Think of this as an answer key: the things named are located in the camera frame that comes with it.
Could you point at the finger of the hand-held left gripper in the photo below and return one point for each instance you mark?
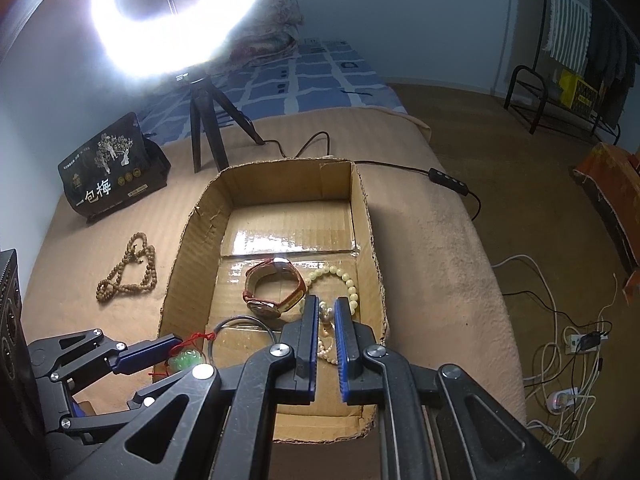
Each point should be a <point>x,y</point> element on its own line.
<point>100,420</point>
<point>145,352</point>

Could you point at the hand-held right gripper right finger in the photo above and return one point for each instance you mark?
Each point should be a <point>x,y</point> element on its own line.
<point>341,330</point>

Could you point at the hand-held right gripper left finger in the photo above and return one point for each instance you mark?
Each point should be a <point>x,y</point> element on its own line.
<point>312,320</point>

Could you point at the silver bangle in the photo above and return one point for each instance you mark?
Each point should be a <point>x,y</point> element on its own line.
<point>220,329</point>

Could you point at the cardboard box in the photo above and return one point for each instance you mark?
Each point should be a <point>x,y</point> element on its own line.
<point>290,230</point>

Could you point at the black snack bag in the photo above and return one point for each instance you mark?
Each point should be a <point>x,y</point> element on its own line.
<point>105,170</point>

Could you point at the black tripod stand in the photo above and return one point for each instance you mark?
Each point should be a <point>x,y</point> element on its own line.
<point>205,120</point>

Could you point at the white power strip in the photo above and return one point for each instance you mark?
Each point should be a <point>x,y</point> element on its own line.
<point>572,340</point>
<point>562,400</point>

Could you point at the blue patterned bedsheet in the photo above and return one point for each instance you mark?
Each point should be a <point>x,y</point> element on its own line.
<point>310,80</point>

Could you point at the folded floral quilt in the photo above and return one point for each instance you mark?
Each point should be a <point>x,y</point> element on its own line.
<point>270,30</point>

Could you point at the black shoe rack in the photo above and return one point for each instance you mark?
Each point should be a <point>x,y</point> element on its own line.
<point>525,90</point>

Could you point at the orange covered furniture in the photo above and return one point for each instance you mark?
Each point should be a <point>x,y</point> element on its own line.
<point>610,180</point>

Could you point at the yellow box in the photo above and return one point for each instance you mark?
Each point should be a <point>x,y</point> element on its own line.
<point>577,90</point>

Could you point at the black clothes rack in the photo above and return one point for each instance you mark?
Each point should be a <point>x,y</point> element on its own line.
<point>542,10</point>

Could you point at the dark hanging clothes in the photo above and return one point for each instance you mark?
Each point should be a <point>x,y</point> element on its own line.
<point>610,60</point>

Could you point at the striped hanging towel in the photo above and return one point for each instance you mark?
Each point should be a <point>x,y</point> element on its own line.
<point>570,15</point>

